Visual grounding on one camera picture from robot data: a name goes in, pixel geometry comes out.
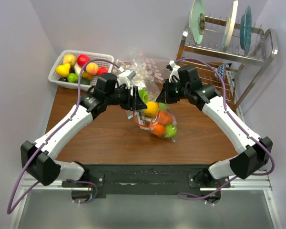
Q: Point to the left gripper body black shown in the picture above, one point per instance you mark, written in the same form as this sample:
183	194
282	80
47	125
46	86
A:
122	97

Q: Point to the blue zigzag bowl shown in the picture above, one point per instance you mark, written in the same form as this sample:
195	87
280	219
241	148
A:
220	75

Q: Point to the small orange tangerine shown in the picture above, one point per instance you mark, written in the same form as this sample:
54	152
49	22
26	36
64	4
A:
158	129

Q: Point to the clear bag pink dots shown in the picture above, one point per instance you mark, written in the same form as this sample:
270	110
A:
150	70

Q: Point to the clear bag white dots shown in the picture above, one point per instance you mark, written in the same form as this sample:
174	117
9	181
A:
120	65

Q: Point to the green apple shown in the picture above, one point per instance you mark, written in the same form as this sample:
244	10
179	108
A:
170	131

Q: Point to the peach toy fruit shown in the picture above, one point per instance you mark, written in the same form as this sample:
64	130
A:
92	68

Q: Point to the grey toy fish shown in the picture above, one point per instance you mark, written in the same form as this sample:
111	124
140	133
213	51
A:
142	119

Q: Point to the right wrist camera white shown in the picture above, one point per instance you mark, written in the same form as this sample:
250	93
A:
172	67

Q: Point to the red strawberry toy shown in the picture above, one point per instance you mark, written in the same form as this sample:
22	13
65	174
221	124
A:
102	70

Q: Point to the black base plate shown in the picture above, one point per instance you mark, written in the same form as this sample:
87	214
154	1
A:
145	180

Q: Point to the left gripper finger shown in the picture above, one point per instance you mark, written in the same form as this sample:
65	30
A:
136	97
138	105

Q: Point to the red apple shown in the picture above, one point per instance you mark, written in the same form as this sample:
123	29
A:
82	60

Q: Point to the yellow pear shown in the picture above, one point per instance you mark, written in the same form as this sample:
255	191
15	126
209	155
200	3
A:
63	70

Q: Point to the clear bag orange zipper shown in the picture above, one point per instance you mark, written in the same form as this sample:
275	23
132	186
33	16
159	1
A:
155	120

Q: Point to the steel dish rack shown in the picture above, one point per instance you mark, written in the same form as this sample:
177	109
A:
263	50

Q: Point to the cream blue rimmed plate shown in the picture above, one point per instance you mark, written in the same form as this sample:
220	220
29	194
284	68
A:
229	27

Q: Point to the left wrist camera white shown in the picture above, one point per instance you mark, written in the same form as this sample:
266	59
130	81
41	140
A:
125	77

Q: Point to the aluminium rail frame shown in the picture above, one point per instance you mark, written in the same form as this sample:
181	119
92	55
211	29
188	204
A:
247	204

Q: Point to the teal plate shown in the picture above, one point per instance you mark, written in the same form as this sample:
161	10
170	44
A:
246	30

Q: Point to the light green floral plate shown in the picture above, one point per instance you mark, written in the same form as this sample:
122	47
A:
197	21

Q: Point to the dark purple fruit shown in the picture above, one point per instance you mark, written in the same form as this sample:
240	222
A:
63	79

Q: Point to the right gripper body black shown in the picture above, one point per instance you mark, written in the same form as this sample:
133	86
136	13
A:
174	91

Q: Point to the white garlic toy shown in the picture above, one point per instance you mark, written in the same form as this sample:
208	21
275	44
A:
77	69

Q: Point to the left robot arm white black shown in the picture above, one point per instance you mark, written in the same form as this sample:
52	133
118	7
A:
39	158

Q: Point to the yellow lemon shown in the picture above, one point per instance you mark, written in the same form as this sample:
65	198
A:
152	109

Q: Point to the pale yellow apple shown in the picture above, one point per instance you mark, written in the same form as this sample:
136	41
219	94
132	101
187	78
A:
69	58

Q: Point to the brown kiwi potato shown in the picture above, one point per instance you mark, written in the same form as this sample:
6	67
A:
87	76

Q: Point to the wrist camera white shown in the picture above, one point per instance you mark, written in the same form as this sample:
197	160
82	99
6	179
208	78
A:
172	67
125	77

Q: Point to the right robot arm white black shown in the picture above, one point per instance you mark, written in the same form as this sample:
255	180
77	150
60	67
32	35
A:
253	151

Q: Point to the orange toy pumpkin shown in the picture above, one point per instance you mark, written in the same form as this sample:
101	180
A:
164	117

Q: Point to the green toy pepper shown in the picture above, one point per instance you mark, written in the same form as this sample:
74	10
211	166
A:
143	95

